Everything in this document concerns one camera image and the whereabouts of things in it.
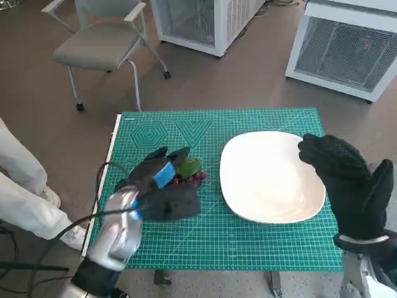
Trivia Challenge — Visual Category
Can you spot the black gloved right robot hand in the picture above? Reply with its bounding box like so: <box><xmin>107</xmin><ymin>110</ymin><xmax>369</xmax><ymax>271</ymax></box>
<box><xmin>297</xmin><ymin>133</ymin><xmax>395</xmax><ymax>242</ymax></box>

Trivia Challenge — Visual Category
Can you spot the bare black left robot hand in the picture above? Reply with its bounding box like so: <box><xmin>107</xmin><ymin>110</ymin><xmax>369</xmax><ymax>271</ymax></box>
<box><xmin>127</xmin><ymin>146</ymin><xmax>192</xmax><ymax>196</ymax></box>

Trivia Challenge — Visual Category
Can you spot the red toy grape bunch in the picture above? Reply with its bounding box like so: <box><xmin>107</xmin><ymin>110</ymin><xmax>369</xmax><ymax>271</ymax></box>
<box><xmin>172</xmin><ymin>156</ymin><xmax>207</xmax><ymax>187</ymax></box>

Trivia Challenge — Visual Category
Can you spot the white plate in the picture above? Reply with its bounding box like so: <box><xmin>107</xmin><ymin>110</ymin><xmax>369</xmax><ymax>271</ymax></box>
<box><xmin>219</xmin><ymin>131</ymin><xmax>326</xmax><ymax>224</ymax></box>

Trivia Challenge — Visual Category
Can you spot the green cutting mat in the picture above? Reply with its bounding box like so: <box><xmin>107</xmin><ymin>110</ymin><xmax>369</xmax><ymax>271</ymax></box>
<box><xmin>119</xmin><ymin>107</ymin><xmax>344</xmax><ymax>273</ymax></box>

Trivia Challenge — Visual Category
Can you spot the white mesh cabinet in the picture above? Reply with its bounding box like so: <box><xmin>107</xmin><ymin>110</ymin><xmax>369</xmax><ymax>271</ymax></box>
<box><xmin>150</xmin><ymin>0</ymin><xmax>267</xmax><ymax>58</ymax></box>
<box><xmin>285</xmin><ymin>0</ymin><xmax>397</xmax><ymax>104</ymax></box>

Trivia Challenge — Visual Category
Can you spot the grey chair with armrests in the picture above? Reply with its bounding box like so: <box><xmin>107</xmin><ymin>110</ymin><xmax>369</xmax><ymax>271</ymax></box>
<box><xmin>40</xmin><ymin>0</ymin><xmax>173</xmax><ymax>112</ymax></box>

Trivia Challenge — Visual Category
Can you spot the black stand rod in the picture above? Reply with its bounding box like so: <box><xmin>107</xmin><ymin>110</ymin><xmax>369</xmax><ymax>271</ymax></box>
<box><xmin>0</xmin><ymin>262</ymin><xmax>71</xmax><ymax>273</ymax></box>

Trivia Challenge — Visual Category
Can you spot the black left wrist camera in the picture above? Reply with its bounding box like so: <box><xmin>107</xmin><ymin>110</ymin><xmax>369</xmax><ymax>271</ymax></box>
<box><xmin>138</xmin><ymin>183</ymin><xmax>202</xmax><ymax>220</ymax></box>

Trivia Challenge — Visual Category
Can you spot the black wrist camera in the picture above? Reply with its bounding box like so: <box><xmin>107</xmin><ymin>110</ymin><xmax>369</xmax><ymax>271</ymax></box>
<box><xmin>368</xmin><ymin>232</ymin><xmax>397</xmax><ymax>292</ymax></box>
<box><xmin>138</xmin><ymin>183</ymin><xmax>202</xmax><ymax>220</ymax></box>

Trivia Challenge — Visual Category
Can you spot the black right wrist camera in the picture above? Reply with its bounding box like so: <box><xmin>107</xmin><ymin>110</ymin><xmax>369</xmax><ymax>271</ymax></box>
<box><xmin>368</xmin><ymin>232</ymin><xmax>397</xmax><ymax>292</ymax></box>

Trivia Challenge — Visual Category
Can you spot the metal table leg bracket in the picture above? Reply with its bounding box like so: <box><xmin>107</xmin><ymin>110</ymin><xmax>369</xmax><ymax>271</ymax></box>
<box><xmin>154</xmin><ymin>270</ymin><xmax>173</xmax><ymax>286</ymax></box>
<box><xmin>269</xmin><ymin>272</ymin><xmax>283</xmax><ymax>297</ymax></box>

